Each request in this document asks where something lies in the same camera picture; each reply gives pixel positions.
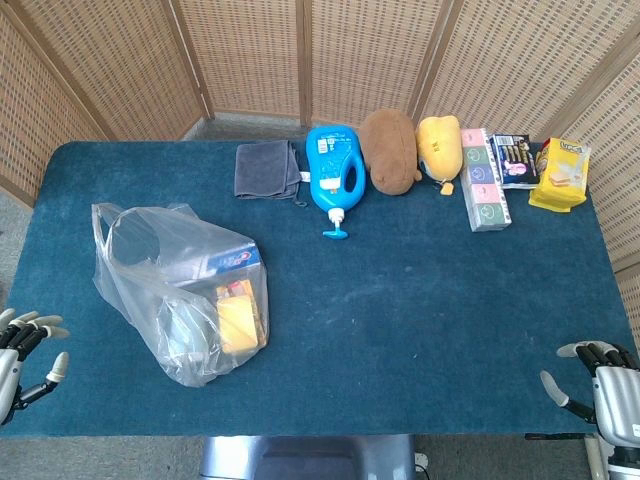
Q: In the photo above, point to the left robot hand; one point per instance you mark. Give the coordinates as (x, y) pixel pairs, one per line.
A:
(10, 360)

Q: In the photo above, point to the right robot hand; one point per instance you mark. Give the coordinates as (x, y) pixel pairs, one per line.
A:
(620, 395)

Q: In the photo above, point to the clear plastic bag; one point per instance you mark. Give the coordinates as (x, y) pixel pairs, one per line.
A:
(150, 295)

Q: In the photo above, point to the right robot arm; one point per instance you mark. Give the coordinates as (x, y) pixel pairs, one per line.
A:
(622, 465)

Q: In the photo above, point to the yellow biscuit package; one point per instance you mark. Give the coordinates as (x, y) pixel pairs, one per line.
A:
(560, 180)

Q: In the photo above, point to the yellow sponge pack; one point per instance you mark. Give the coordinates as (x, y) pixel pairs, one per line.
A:
(237, 325)

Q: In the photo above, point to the blue carpet table cover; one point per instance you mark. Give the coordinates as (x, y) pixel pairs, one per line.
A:
(400, 310)

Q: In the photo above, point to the pastel tissue multipack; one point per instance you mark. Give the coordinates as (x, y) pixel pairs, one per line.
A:
(485, 195)

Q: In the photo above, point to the blue toothpaste box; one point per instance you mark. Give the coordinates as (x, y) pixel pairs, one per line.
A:
(235, 259)

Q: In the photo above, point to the dark blue product packet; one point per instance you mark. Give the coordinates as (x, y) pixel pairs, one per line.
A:
(515, 160)

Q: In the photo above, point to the yellow plush toy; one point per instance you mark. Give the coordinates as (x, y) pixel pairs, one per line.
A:
(440, 145)

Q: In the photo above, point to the grey robot torso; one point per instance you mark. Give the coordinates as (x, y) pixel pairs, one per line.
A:
(310, 457)

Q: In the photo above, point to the grey folded towel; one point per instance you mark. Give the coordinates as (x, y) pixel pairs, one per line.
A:
(265, 170)

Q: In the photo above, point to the brown plush capybara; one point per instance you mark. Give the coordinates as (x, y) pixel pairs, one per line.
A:
(390, 150)

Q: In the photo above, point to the blue pump detergent bottle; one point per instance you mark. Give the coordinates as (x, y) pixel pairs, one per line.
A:
(330, 170)

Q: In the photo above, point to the wicker folding screen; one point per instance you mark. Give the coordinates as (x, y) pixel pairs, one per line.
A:
(250, 55)

